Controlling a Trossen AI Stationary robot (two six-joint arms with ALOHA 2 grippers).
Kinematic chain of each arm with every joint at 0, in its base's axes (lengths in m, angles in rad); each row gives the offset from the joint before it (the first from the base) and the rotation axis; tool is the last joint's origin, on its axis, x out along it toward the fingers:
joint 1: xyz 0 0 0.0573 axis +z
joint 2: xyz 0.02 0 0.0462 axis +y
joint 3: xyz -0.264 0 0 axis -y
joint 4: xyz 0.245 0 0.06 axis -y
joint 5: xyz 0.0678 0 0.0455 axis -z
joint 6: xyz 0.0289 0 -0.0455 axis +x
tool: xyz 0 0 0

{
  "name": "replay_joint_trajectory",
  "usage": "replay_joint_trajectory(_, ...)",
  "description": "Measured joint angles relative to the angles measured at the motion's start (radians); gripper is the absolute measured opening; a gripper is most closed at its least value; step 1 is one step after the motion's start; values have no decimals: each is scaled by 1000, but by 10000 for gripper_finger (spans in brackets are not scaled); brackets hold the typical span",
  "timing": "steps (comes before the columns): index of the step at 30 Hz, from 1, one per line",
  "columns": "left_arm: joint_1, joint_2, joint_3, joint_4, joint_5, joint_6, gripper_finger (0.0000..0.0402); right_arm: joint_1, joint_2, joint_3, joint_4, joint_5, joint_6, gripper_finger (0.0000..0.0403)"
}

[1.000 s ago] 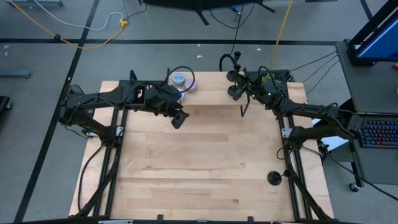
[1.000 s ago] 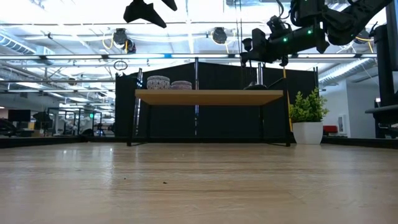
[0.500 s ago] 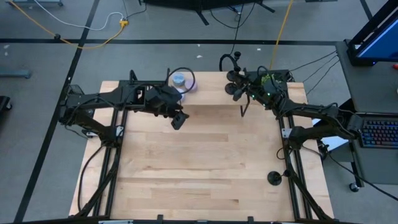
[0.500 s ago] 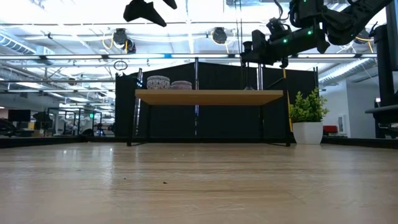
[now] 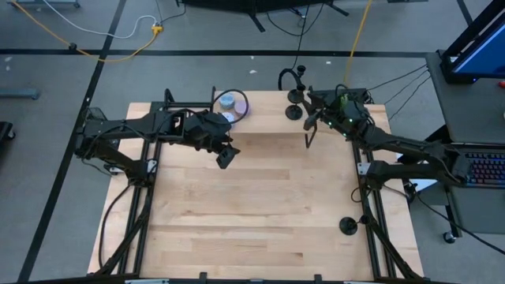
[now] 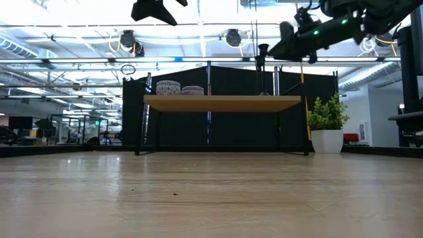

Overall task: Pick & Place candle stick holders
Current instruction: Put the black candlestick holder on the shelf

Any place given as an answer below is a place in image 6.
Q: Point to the black background monitor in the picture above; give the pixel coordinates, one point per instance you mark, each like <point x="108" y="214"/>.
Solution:
<point x="20" y="123"/>

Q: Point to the pink candle tin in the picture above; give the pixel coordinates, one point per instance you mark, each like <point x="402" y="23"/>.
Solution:
<point x="192" y="91"/>

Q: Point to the wooden shelf with black legs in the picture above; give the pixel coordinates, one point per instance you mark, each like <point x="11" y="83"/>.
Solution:
<point x="221" y="103"/>

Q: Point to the silver metal pole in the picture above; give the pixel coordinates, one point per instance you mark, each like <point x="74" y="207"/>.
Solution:
<point x="147" y="86"/>
<point x="209" y="79"/>
<point x="276" y="81"/>

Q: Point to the white leaf-patterned candle tin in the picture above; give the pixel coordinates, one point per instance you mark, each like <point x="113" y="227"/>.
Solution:
<point x="168" y="89"/>

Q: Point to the grey side desk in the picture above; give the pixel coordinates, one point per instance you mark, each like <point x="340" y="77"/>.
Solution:
<point x="408" y="124"/>

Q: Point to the tall black candlestick holder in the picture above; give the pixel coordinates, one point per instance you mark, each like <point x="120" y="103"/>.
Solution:
<point x="263" y="49"/>

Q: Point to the black frame rig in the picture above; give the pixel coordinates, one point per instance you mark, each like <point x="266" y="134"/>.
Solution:
<point x="79" y="116"/>

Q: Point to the black computer monitor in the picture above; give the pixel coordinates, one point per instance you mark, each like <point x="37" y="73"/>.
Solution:
<point x="409" y="82"/>

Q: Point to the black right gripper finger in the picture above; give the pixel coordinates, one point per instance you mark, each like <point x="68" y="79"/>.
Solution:
<point x="291" y="51"/>
<point x="287" y="31"/>

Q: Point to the green plant in white pot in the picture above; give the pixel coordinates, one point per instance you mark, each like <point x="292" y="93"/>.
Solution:
<point x="327" y="140"/>

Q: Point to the black partition panel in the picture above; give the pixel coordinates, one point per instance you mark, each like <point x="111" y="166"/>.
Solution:
<point x="238" y="129"/>

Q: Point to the long ceiling light bar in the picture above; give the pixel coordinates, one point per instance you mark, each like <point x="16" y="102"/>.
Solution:
<point x="82" y="60"/>

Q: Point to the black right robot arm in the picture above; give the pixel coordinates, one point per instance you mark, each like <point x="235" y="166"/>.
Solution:
<point x="380" y="16"/>

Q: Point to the red box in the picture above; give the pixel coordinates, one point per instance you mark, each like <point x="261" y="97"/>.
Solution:
<point x="351" y="137"/>

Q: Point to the white wall box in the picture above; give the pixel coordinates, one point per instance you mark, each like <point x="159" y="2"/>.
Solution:
<point x="363" y="132"/>

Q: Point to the round black ceiling fixture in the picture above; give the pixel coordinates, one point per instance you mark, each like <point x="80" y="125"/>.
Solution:
<point x="127" y="39"/>
<point x="233" y="38"/>

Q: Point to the black aluminium table frame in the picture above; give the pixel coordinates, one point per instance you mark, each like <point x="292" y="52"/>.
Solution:
<point x="49" y="150"/>

